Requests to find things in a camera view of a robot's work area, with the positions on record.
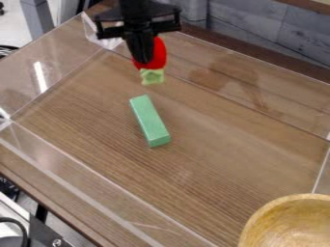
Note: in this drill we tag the wooden bowl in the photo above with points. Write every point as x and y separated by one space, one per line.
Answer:
293 221

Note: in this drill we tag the black metal bracket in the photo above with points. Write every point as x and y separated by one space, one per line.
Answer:
41 236

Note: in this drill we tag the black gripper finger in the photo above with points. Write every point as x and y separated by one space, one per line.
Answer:
134 39
147 47

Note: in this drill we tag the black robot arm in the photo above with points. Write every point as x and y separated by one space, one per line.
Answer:
136 21

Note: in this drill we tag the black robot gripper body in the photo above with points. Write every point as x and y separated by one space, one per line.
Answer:
136 17

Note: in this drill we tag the green rectangular block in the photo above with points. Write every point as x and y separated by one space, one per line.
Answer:
150 121

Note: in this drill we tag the grey table leg post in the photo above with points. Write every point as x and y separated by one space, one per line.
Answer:
37 17

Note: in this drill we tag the clear acrylic tray enclosure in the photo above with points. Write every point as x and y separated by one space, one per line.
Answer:
249 126

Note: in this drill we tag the red plush strawberry fruit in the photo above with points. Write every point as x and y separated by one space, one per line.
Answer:
152 72

